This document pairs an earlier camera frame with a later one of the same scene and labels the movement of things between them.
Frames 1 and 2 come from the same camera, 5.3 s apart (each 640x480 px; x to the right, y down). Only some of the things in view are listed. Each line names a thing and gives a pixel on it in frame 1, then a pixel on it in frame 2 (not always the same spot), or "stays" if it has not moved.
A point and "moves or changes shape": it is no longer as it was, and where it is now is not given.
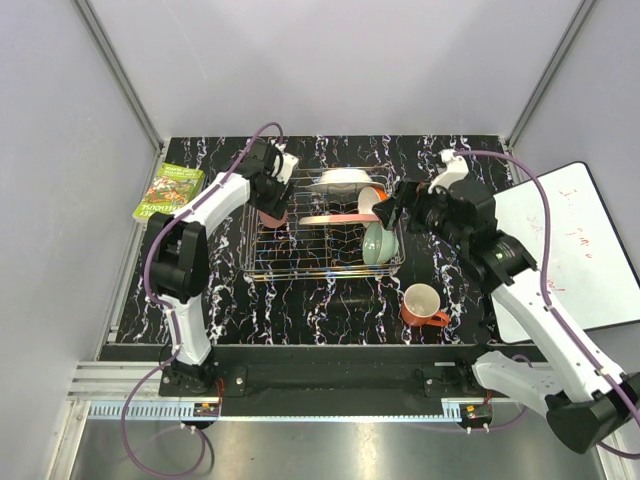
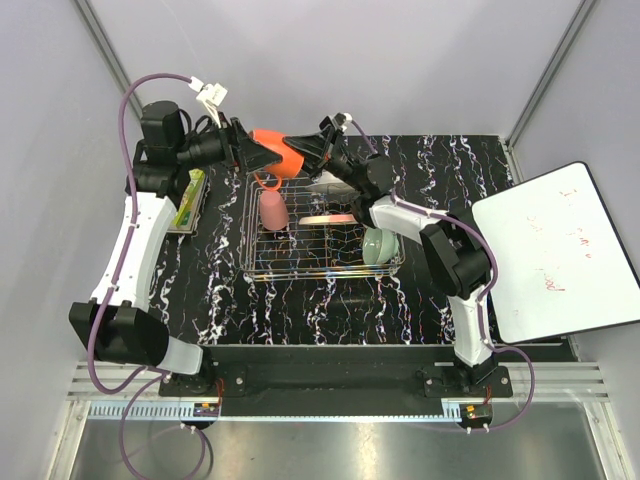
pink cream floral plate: [329, 219] stays
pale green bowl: [379, 244] stays
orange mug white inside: [420, 304] moves or changes shape
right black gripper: [413, 195] → [319, 150]
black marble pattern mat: [328, 272] stays
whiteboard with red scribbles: [590, 275] stays
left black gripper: [277, 206] → [253, 155]
